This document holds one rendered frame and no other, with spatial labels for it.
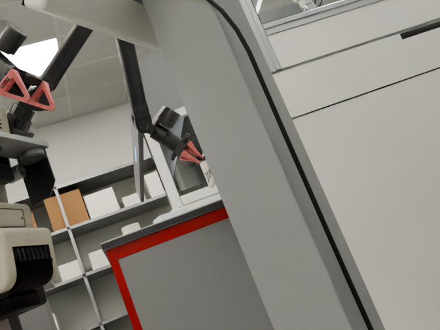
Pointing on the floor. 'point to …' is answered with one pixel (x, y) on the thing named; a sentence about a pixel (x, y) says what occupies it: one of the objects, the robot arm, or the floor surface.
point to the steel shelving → (120, 172)
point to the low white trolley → (187, 274)
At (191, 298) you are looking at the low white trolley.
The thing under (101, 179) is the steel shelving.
